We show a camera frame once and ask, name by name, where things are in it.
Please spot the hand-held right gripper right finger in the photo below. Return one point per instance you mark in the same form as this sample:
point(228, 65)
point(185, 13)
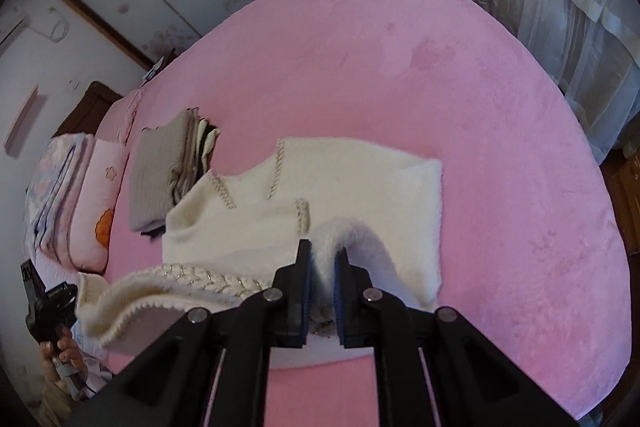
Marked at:
point(342, 307)

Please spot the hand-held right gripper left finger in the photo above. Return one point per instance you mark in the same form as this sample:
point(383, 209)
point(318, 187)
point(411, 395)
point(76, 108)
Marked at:
point(302, 307)

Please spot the white fluffy braid-trimmed cardigan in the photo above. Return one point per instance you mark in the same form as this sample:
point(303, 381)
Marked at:
point(350, 177)

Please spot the person's left forearm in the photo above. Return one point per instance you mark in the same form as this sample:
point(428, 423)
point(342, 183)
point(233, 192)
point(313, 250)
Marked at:
point(55, 404)

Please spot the person's left hand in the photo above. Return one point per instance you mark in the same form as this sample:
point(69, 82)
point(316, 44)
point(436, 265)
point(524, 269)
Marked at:
point(72, 354)

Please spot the floral folded quilt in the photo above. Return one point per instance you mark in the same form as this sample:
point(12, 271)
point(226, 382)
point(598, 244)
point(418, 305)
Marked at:
point(55, 187)

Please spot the black folded garment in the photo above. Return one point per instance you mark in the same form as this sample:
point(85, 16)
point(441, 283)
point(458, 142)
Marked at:
point(152, 232)

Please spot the pink pillow with flowers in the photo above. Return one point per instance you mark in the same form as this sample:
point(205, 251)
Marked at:
point(100, 187)

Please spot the grey folded knit sweater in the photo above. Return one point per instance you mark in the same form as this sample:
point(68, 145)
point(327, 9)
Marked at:
point(155, 172)

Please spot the cream folded garment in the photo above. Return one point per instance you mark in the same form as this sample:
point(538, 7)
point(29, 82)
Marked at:
point(210, 142)

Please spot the dark wooden headboard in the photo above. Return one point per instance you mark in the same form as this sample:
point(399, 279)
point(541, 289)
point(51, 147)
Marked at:
point(85, 112)

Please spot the pink striped bed sheet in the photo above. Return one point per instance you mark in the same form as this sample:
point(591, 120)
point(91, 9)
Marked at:
point(131, 114)

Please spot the pink plush bed blanket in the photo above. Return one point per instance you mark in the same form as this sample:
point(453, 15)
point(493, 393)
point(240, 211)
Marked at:
point(450, 107)

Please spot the small printed packet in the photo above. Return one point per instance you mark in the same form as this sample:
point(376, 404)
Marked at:
point(154, 68)

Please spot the wooden drawer cabinet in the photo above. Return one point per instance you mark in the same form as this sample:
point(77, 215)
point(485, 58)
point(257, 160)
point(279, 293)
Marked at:
point(627, 187)

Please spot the lace-covered furniture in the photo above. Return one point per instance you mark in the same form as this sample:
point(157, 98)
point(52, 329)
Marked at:
point(550, 7)

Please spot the pink wall shelf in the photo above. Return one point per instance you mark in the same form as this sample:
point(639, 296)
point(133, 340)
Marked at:
point(20, 122)

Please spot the white wall air conditioner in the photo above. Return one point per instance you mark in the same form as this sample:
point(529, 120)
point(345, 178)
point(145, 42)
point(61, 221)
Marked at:
point(12, 33)

